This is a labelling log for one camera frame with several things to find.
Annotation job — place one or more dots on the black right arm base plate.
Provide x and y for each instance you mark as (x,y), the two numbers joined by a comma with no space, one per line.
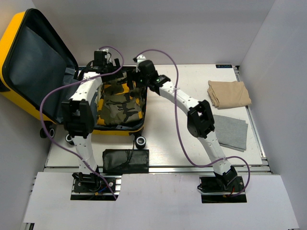
(213,191)

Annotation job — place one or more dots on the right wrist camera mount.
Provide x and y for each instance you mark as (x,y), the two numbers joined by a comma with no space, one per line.
(140,58)

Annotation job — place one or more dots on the grey cloth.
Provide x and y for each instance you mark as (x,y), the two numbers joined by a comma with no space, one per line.
(231,133)

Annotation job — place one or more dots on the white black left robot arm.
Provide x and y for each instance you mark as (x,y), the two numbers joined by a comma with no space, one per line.
(79,120)

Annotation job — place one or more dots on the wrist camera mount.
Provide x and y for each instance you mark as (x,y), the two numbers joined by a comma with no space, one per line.
(107,55)
(140,58)

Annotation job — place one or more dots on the beige garment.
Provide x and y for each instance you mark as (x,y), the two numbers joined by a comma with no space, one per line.
(228,94)

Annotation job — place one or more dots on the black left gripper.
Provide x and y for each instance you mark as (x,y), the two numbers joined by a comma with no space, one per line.
(118,75)

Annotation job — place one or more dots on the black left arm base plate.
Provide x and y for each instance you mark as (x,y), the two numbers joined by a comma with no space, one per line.
(92,188)

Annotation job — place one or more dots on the white foreground board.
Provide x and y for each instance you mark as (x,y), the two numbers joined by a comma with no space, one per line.
(159,202)

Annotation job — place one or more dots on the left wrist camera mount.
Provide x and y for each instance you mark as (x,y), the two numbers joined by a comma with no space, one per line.
(107,55)

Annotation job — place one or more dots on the camouflage yellow green garment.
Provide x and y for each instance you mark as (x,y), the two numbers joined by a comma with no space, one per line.
(119,104)

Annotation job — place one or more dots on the black wrapped box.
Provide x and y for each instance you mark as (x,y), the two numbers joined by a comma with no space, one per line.
(125,161)

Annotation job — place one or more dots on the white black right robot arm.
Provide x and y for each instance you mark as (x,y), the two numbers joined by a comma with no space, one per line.
(200,121)

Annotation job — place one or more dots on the white green patterned garment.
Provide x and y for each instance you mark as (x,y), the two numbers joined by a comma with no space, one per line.
(98,96)

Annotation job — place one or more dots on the yellow hard-shell suitcase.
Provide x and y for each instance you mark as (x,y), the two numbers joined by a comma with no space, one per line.
(38,72)

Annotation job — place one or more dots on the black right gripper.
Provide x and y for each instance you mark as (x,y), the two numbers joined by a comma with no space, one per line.
(132,75)

